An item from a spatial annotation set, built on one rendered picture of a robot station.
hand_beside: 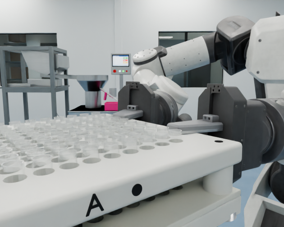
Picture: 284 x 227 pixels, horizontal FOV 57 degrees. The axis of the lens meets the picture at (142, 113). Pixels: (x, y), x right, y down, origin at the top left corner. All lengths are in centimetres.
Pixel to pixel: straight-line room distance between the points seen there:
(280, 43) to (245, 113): 41
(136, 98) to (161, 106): 8
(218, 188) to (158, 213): 6
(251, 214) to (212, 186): 51
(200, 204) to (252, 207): 53
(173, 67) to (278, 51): 30
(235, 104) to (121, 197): 18
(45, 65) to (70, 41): 202
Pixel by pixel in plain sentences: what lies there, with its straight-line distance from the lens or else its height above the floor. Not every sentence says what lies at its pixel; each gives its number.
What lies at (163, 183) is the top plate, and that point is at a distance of 19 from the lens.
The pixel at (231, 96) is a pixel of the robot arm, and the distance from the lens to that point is 30.
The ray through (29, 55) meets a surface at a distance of 385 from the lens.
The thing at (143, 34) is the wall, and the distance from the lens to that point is 550.
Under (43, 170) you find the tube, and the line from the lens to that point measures 18.
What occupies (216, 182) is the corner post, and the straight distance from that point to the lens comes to 25.
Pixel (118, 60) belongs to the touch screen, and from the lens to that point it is 312.
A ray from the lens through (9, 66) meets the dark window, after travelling 626.
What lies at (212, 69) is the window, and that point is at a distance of 570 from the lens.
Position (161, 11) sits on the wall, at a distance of 558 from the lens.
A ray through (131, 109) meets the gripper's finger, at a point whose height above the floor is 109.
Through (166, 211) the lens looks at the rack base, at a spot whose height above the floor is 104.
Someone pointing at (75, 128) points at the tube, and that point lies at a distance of 27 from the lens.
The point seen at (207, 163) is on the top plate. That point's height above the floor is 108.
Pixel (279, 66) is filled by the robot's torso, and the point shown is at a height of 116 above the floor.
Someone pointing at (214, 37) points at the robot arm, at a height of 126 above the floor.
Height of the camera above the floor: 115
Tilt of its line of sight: 9 degrees down
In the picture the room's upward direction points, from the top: straight up
